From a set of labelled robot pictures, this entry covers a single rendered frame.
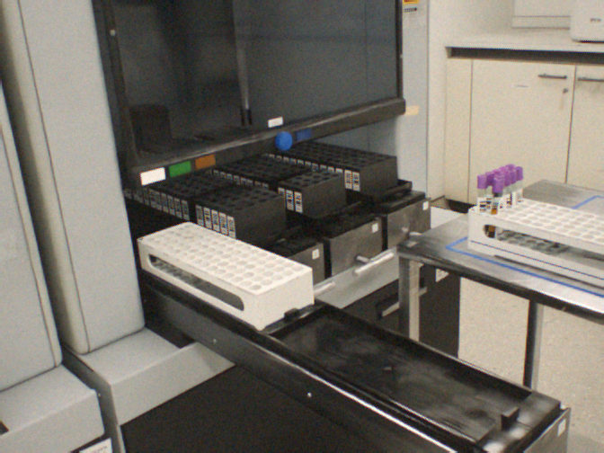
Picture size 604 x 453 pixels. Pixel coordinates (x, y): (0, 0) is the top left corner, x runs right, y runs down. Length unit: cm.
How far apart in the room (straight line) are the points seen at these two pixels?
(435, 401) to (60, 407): 48
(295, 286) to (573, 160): 241
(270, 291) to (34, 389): 35
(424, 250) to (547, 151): 220
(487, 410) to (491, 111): 267
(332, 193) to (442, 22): 224
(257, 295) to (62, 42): 40
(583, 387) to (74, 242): 169
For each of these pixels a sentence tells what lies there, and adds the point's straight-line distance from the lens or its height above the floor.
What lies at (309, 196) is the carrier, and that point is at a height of 86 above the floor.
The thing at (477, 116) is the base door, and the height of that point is 54.
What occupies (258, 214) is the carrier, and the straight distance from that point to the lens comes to 109.
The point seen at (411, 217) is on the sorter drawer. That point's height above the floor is 78.
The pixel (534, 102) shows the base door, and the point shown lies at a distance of 319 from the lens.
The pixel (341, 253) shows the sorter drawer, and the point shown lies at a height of 77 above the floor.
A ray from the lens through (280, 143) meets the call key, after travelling 107.
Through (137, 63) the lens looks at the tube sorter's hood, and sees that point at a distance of 94.
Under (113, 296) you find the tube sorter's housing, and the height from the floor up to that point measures 81.
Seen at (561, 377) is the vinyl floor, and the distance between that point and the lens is 227.
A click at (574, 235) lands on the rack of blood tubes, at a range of 96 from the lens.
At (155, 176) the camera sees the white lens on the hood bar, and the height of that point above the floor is 98.
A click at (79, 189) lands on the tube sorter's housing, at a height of 98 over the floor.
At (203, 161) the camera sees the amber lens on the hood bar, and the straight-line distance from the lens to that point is 99.
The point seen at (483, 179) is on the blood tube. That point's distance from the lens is 101.
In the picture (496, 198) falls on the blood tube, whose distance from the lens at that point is 101.
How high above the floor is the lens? 123
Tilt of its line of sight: 21 degrees down
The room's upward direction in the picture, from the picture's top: 4 degrees counter-clockwise
